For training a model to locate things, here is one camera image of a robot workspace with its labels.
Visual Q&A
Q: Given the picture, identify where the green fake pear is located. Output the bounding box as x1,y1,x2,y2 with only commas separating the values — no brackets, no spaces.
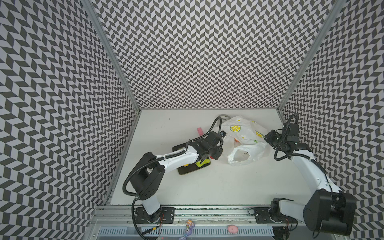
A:
196,159,211,168

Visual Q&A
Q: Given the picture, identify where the white plastic bag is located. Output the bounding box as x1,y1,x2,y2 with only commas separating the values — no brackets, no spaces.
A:
221,116,268,167

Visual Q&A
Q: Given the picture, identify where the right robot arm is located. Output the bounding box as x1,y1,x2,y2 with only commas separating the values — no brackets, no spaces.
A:
265,114,357,238

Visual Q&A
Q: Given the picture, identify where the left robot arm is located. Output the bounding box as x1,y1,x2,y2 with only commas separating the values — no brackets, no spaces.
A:
122,117,226,223

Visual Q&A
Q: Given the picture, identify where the pink eraser block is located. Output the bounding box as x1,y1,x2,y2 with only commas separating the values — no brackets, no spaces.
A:
197,128,204,136

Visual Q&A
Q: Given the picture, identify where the black square tray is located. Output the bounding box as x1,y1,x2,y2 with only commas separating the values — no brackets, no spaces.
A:
177,147,211,176

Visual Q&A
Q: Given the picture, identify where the purple toy figure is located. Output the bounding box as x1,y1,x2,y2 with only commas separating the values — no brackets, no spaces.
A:
179,220,196,240

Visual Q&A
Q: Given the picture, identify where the pink round toy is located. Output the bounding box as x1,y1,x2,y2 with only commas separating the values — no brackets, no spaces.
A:
227,225,239,234

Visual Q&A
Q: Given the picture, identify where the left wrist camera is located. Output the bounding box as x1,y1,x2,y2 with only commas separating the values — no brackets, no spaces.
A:
220,131,227,138

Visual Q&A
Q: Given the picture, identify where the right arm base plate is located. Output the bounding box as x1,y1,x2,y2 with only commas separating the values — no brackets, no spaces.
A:
249,207,287,224

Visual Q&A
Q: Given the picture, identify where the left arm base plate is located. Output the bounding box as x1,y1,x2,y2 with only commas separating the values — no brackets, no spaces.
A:
133,207,176,224

